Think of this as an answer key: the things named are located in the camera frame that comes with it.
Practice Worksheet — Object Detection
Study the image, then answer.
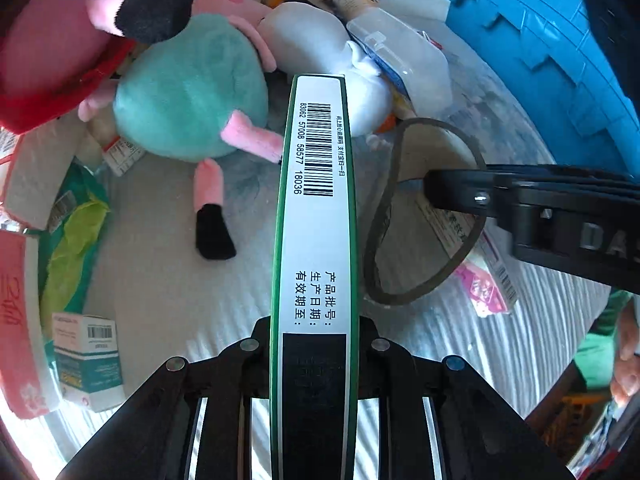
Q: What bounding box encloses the green white box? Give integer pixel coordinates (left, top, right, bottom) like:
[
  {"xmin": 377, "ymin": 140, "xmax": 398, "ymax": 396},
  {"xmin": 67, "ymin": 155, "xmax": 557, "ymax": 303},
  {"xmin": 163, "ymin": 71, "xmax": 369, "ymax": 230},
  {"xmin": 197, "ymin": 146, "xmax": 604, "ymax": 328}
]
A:
[{"xmin": 269, "ymin": 74, "xmax": 359, "ymax": 479}]

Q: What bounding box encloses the pink white small box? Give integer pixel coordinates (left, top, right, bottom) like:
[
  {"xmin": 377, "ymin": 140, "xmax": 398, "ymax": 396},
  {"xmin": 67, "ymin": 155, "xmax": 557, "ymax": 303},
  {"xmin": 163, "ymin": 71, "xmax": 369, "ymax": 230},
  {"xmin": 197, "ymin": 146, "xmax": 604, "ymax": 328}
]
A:
[{"xmin": 414, "ymin": 194, "xmax": 522, "ymax": 319}]

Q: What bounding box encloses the teal white medicine box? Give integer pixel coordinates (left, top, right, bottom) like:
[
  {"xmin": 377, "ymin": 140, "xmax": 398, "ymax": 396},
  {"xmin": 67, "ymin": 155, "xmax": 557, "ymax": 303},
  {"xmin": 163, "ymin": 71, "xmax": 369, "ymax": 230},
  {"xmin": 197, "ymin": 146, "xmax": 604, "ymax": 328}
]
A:
[{"xmin": 52, "ymin": 312, "xmax": 125, "ymax": 413}]

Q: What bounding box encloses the clear tape roll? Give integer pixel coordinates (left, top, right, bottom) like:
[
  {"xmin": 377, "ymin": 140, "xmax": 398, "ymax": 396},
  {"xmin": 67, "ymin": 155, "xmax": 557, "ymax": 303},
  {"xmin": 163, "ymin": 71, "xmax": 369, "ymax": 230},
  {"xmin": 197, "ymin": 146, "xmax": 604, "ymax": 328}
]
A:
[{"xmin": 363, "ymin": 118, "xmax": 486, "ymax": 307}]

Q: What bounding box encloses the pink open tissue pack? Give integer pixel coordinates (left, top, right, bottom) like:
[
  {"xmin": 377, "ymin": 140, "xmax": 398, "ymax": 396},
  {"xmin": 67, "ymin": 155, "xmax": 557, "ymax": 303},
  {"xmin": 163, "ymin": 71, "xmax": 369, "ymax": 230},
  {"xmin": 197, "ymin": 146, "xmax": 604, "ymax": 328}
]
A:
[{"xmin": 0, "ymin": 230, "xmax": 58, "ymax": 419}]

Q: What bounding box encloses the clear plastic case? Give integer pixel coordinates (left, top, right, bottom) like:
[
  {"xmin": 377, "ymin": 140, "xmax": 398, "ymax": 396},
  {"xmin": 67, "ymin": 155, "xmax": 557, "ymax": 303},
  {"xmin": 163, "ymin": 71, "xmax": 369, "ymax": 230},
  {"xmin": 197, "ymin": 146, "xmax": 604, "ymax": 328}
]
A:
[{"xmin": 346, "ymin": 8, "xmax": 452, "ymax": 118}]

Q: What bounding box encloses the blue plastic crate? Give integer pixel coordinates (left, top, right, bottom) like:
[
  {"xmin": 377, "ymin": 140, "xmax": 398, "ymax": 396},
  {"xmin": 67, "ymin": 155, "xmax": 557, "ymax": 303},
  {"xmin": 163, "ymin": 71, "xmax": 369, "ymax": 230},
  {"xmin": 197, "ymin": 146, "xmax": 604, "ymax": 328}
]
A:
[{"xmin": 446, "ymin": 0, "xmax": 639, "ymax": 174}]

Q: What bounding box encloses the green snack packet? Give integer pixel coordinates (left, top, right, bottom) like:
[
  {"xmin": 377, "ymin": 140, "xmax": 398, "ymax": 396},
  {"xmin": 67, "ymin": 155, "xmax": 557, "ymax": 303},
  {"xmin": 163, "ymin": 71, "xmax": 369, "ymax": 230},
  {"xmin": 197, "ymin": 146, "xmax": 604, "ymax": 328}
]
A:
[{"xmin": 38, "ymin": 162, "xmax": 111, "ymax": 341}]

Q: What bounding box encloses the pink tissue pack with barcode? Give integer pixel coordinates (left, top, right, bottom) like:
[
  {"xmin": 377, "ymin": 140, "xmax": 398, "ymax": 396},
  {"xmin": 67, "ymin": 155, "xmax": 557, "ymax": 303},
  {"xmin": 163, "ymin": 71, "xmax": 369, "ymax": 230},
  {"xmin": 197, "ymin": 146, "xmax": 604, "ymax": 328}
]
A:
[{"xmin": 1, "ymin": 110, "xmax": 86, "ymax": 230}]

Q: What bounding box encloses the small pig plush teal dress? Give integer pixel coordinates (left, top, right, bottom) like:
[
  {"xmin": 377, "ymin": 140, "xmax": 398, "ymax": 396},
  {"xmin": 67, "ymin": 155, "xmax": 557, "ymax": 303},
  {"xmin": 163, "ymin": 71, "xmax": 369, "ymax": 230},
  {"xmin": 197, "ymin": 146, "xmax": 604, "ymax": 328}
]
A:
[{"xmin": 78, "ymin": 0, "xmax": 283, "ymax": 260}]

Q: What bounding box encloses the pig plush red dress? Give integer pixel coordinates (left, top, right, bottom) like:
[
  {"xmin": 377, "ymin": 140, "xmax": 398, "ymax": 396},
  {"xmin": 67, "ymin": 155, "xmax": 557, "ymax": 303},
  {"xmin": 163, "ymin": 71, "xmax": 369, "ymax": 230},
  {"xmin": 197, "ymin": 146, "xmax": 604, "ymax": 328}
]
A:
[{"xmin": 1, "ymin": 0, "xmax": 194, "ymax": 134}]

